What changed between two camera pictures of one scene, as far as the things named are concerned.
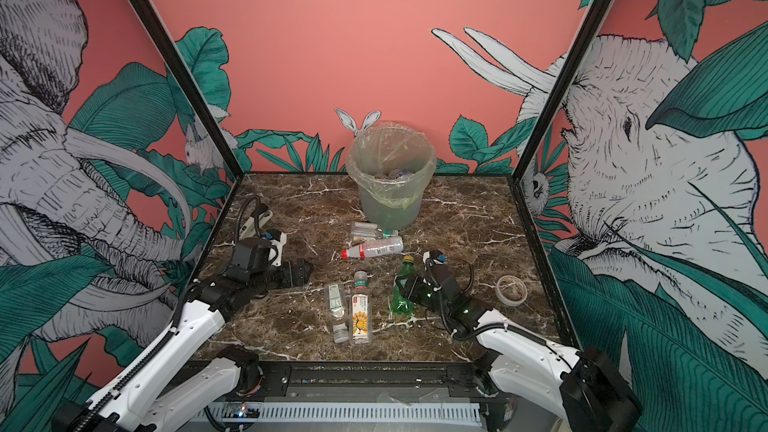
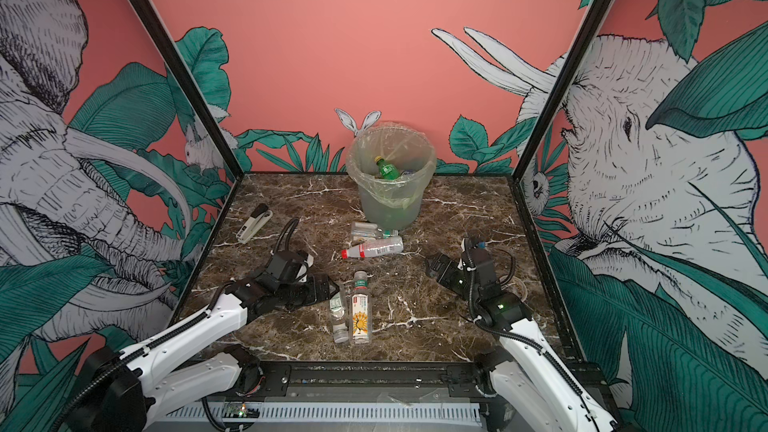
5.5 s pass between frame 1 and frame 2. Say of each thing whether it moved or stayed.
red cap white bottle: stayed
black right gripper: moved
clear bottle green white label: stayed
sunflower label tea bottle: stayed
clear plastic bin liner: stayed
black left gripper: moved
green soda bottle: moved
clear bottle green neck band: stayed
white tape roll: stayed
